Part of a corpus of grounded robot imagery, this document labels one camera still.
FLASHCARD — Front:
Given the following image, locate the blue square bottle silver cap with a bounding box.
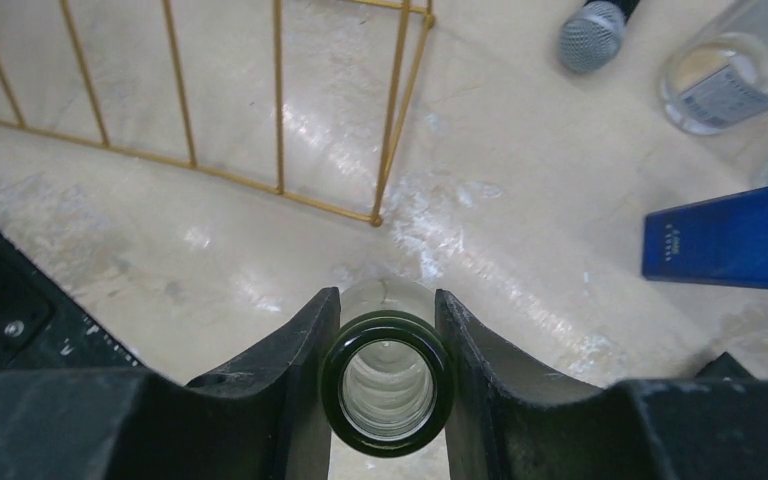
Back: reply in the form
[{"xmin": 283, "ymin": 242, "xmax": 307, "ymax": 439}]
[{"xmin": 641, "ymin": 187, "xmax": 768, "ymax": 290}]

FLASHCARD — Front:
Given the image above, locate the clear bottle dark label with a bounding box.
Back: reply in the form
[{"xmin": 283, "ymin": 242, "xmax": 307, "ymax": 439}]
[{"xmin": 319, "ymin": 277, "xmax": 455, "ymax": 458}]

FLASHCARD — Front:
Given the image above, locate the clear round glass bottle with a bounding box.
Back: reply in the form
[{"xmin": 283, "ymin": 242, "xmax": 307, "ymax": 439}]
[{"xmin": 659, "ymin": 1, "xmax": 768, "ymax": 136}]

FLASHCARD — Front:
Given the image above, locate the gold wire wine rack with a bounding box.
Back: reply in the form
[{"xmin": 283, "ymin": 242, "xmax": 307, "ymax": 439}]
[{"xmin": 0, "ymin": 0, "xmax": 436, "ymax": 228}]

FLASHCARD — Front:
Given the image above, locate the black handheld microphone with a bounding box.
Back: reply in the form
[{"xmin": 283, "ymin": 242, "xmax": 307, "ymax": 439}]
[{"xmin": 558, "ymin": 0, "xmax": 640, "ymax": 74}]

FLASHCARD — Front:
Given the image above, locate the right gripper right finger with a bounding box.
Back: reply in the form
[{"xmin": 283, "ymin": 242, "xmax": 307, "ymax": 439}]
[{"xmin": 435, "ymin": 290, "xmax": 768, "ymax": 479}]

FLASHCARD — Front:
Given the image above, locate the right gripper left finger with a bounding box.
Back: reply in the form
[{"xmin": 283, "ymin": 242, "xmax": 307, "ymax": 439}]
[{"xmin": 0, "ymin": 287, "xmax": 340, "ymax": 479}]

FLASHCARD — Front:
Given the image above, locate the black white chessboard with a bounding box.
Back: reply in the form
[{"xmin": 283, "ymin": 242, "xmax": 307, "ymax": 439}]
[{"xmin": 695, "ymin": 352, "xmax": 755, "ymax": 381}]

